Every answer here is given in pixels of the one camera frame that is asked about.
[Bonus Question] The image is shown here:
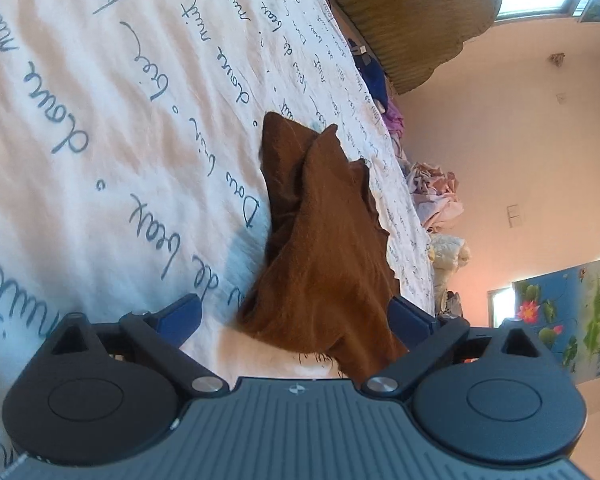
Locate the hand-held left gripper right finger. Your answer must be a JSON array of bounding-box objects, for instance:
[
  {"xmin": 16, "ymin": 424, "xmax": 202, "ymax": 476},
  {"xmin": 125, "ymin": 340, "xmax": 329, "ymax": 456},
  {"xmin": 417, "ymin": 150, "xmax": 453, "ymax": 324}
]
[{"xmin": 362, "ymin": 296, "xmax": 545, "ymax": 401}]

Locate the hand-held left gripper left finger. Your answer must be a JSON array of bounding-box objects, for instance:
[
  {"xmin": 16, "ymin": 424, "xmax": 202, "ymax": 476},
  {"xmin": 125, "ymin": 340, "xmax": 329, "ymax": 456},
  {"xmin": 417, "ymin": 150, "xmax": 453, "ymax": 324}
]
[{"xmin": 47, "ymin": 294, "xmax": 228, "ymax": 401}]

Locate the brown sweater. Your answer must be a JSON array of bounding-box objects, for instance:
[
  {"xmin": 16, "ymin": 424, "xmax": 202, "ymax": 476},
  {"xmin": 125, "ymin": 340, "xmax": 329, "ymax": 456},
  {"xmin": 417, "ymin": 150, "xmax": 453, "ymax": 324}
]
[{"xmin": 236, "ymin": 111, "xmax": 412, "ymax": 382}]

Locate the pile of pink clothes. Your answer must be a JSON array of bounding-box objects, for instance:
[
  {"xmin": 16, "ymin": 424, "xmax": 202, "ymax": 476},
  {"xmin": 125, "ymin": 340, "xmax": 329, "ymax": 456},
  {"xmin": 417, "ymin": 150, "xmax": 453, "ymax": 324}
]
[{"xmin": 404, "ymin": 160, "xmax": 465, "ymax": 233}]

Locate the blue floral curtain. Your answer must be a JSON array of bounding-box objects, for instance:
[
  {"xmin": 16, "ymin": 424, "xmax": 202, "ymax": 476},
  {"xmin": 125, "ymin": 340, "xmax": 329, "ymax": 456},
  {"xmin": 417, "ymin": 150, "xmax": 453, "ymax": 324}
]
[{"xmin": 511, "ymin": 255, "xmax": 600, "ymax": 375}]

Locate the purple cloth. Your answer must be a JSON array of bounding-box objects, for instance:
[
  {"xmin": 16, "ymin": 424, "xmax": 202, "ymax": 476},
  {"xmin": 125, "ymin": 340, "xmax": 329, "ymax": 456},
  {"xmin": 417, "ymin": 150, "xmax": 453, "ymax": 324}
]
[{"xmin": 384, "ymin": 102, "xmax": 406, "ymax": 141}]

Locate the white printed blanket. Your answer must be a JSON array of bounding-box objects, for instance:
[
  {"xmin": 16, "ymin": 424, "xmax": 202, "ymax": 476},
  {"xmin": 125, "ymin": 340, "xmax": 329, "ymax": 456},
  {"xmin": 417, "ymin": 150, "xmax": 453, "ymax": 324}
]
[{"xmin": 0, "ymin": 0, "xmax": 438, "ymax": 478}]

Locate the blue cloth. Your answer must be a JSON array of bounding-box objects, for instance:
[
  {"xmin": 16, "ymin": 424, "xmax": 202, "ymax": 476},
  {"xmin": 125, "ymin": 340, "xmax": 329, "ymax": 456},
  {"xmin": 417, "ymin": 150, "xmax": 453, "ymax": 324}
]
[{"xmin": 347, "ymin": 37, "xmax": 392, "ymax": 106}]

